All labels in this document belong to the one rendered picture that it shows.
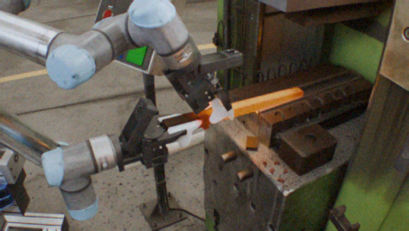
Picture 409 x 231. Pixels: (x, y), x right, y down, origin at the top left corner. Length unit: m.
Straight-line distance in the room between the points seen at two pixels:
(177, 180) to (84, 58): 1.56
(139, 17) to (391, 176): 0.62
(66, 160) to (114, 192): 1.36
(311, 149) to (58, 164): 0.55
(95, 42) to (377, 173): 0.67
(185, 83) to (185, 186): 1.37
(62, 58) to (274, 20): 0.68
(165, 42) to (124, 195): 1.49
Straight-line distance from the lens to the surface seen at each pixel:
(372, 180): 0.87
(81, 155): 0.72
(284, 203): 0.82
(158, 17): 0.62
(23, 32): 0.69
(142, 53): 1.15
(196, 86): 0.73
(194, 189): 2.03
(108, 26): 0.67
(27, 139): 0.81
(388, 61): 0.72
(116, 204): 2.00
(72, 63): 0.58
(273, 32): 1.09
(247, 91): 0.99
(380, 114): 0.79
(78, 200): 0.78
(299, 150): 0.80
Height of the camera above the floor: 1.48
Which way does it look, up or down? 35 degrees down
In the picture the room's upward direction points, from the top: straight up
